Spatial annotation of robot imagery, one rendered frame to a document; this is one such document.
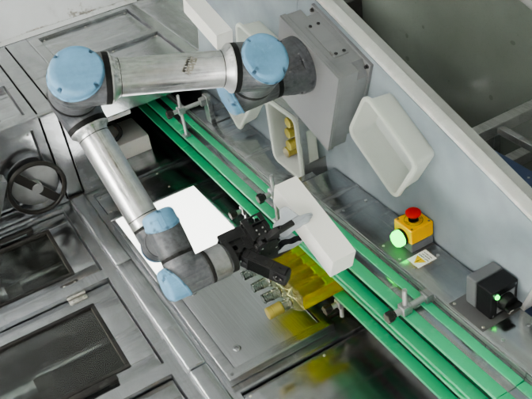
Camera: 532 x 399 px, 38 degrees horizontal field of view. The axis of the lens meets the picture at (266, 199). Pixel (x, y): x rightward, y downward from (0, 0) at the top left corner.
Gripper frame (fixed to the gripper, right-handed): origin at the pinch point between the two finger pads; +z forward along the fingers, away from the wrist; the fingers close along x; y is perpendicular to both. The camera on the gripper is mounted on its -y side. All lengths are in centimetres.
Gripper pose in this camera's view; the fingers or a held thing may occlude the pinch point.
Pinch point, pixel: (308, 227)
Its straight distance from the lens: 174.4
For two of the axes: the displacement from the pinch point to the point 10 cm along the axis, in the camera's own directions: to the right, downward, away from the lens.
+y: -5.2, -7.0, 5.0
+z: 8.5, -3.9, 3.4
